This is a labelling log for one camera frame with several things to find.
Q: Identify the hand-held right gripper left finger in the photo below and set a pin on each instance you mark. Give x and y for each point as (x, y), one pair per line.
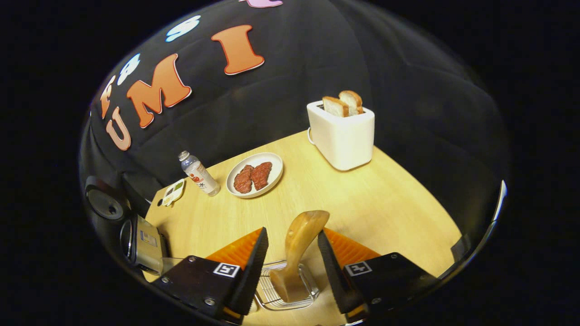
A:
(251, 276)

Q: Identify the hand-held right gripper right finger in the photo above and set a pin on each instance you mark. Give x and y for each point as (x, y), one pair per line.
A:
(335, 276)

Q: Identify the wooden spoon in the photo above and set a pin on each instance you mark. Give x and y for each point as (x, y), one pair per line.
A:
(299, 240)

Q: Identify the black silver rice cooker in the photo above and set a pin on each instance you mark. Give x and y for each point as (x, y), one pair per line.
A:
(147, 244)

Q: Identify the small white green sauce tray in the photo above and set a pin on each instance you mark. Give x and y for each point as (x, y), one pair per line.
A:
(173, 192)

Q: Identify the clear plastic drink bottle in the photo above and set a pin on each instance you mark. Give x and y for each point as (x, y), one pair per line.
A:
(199, 174)

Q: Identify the white round plate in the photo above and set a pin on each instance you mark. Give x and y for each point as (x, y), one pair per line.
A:
(267, 159)

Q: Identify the white toaster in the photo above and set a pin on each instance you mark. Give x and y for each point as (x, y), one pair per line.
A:
(342, 140)

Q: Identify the toast bread slice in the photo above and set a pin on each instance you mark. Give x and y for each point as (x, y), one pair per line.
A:
(353, 99)
(334, 107)

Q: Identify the black backdrop cloth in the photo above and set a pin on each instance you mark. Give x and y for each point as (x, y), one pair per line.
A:
(317, 54)

